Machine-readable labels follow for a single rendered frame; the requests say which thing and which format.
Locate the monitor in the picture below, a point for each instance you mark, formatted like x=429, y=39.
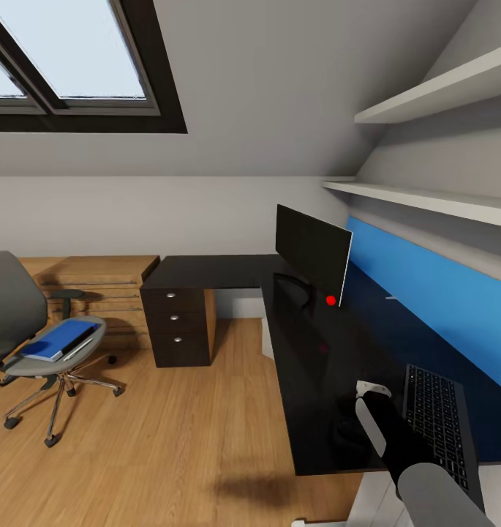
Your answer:
x=316, y=249

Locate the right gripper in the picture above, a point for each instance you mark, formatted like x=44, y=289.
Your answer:
x=346, y=405

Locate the notebook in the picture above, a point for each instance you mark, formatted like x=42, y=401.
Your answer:
x=399, y=402

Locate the mouse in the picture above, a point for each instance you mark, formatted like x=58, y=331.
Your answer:
x=352, y=428

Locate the keyboard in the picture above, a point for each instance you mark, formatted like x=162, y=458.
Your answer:
x=435, y=408

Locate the folder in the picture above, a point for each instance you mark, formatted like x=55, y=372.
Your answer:
x=58, y=342

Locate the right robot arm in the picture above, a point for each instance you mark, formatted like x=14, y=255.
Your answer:
x=432, y=497

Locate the swivel chair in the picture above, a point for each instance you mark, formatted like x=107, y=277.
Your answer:
x=23, y=313

